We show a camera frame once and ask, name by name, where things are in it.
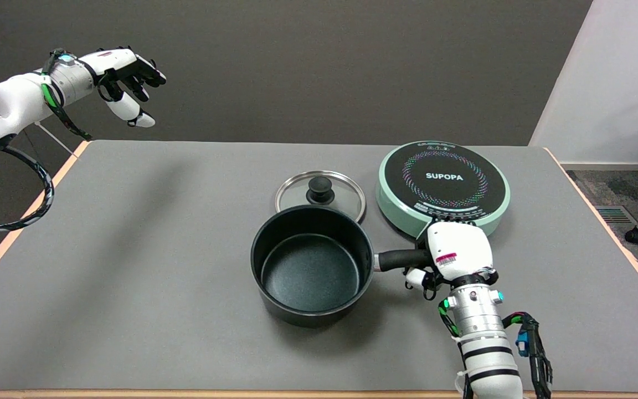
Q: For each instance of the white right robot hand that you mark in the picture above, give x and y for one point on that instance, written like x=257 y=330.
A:
x=460 y=246

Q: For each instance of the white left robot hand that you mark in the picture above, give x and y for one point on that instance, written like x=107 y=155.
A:
x=122 y=61

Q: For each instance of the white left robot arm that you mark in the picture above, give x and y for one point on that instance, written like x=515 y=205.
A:
x=14 y=105

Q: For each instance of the mint green induction cooker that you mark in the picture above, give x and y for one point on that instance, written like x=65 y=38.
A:
x=443 y=177

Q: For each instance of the glass lid with black knob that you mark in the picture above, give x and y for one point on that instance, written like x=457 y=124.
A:
x=320 y=188

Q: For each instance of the metal floor vent grille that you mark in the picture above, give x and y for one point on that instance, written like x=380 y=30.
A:
x=615 y=214

